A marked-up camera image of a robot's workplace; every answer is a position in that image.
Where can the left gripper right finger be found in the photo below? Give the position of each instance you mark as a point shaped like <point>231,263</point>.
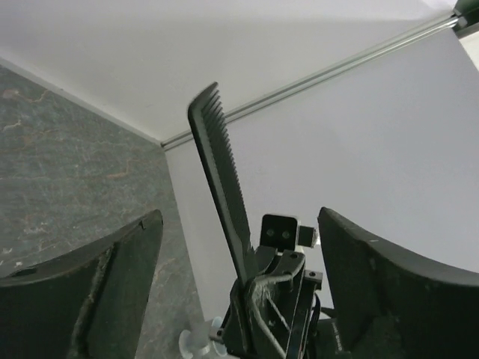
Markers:
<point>391,302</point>

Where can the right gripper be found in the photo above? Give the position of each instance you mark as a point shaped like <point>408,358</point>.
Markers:
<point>271,316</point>

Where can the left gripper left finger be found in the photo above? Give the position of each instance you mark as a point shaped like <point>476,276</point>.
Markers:
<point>88,303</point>

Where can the black comb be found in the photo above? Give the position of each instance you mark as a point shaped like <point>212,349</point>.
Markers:
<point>207,121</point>

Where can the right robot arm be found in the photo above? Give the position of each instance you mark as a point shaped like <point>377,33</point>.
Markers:
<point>323,336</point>

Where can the clear plastic cup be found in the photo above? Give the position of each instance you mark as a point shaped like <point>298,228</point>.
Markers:
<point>197,343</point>

